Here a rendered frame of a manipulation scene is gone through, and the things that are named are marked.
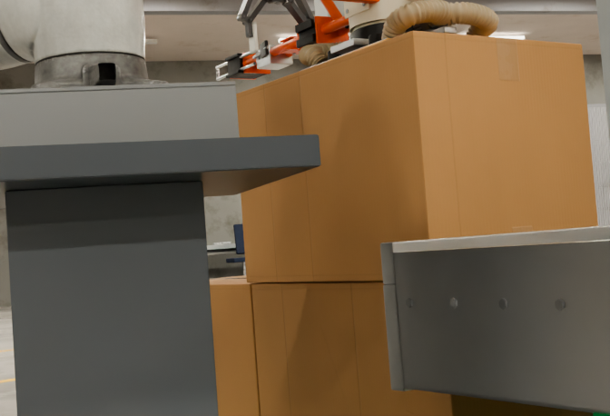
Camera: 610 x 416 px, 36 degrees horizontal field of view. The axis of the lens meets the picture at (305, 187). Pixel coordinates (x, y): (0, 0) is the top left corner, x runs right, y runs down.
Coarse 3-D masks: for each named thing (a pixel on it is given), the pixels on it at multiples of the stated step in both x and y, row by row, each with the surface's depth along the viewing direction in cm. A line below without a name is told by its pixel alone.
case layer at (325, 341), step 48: (240, 288) 202; (288, 288) 186; (336, 288) 173; (240, 336) 203; (288, 336) 187; (336, 336) 173; (384, 336) 161; (240, 384) 204; (288, 384) 187; (336, 384) 174; (384, 384) 162
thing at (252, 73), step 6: (252, 54) 235; (252, 66) 235; (246, 72) 234; (252, 72) 235; (258, 72) 235; (264, 72) 236; (270, 72) 237; (234, 78) 241; (240, 78) 241; (246, 78) 242; (252, 78) 242
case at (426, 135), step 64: (320, 64) 174; (384, 64) 158; (448, 64) 155; (512, 64) 163; (576, 64) 172; (256, 128) 194; (320, 128) 175; (384, 128) 159; (448, 128) 154; (512, 128) 162; (576, 128) 171; (256, 192) 195; (320, 192) 175; (384, 192) 159; (448, 192) 153; (512, 192) 161; (576, 192) 169; (256, 256) 196; (320, 256) 176
